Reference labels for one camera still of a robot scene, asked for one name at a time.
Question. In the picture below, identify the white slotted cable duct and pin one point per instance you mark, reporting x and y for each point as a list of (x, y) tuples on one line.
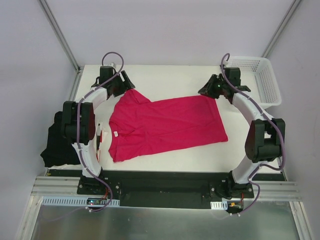
[(74, 201), (219, 205)]

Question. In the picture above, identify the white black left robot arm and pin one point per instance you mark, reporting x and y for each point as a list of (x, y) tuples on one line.
[(78, 124)]

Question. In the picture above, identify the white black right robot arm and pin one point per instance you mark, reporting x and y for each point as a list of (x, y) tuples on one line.
[(265, 138)]

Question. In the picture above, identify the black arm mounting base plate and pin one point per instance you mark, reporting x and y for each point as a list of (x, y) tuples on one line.
[(160, 189)]

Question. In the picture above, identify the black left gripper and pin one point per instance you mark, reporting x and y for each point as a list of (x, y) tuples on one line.
[(122, 81)]

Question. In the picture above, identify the white slotted cable duct right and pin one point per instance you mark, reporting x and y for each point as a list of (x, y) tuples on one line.
[(219, 205)]

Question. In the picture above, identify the white perforated plastic basket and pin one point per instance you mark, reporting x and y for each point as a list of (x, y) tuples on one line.
[(258, 75)]

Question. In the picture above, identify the black folded t shirt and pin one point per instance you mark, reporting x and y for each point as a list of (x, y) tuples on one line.
[(58, 151)]

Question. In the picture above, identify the white red folded shirt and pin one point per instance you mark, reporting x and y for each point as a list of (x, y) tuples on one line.
[(100, 142)]

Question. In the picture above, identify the white slotted cable duct left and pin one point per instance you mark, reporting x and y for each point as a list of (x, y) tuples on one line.
[(74, 201)]

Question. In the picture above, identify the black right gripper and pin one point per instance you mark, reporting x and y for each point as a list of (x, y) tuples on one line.
[(211, 88)]

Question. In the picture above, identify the pink t shirt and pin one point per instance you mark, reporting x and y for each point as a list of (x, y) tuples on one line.
[(141, 127)]

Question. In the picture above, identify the aluminium frame rail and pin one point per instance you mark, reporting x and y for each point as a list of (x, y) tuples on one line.
[(55, 185)]

